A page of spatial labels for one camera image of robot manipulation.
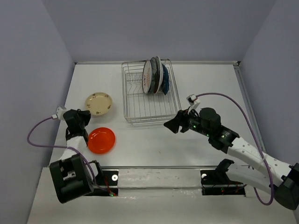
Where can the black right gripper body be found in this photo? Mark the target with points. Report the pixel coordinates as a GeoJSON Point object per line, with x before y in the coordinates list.
{"type": "Point", "coordinates": [194, 123]}

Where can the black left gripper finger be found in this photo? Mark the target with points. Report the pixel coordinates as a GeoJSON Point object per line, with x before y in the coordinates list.
{"type": "Point", "coordinates": [84, 115]}
{"type": "Point", "coordinates": [85, 136]}

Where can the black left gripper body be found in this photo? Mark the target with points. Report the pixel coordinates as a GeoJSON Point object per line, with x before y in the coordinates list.
{"type": "Point", "coordinates": [81, 125]}

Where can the small beige plate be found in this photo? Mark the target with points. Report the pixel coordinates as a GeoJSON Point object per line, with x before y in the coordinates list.
{"type": "Point", "coordinates": [98, 103]}

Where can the dark blue leaf-shaped plate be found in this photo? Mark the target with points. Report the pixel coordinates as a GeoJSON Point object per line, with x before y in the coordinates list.
{"type": "Point", "coordinates": [165, 82]}

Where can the white plate with orange sunburst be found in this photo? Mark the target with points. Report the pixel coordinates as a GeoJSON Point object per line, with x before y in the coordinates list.
{"type": "Point", "coordinates": [146, 76]}

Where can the teal plate with white blossoms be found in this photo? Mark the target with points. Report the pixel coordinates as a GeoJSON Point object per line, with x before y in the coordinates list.
{"type": "Point", "coordinates": [155, 76]}

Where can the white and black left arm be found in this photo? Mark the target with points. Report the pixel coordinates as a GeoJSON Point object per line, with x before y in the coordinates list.
{"type": "Point", "coordinates": [72, 175]}

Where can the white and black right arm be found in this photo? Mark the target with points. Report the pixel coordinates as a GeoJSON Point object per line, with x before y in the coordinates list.
{"type": "Point", "coordinates": [267, 173]}

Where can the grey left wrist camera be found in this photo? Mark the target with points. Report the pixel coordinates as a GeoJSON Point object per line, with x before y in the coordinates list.
{"type": "Point", "coordinates": [60, 111]}

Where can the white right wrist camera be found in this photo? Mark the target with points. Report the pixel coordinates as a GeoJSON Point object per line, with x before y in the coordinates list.
{"type": "Point", "coordinates": [194, 102]}

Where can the silver wire dish rack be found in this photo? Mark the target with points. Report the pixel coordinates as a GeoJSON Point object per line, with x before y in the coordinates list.
{"type": "Point", "coordinates": [140, 108]}

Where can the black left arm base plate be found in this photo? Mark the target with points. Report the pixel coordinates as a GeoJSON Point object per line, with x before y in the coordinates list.
{"type": "Point", "coordinates": [109, 182]}

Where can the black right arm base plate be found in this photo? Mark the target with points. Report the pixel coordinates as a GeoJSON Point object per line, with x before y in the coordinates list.
{"type": "Point", "coordinates": [215, 186]}

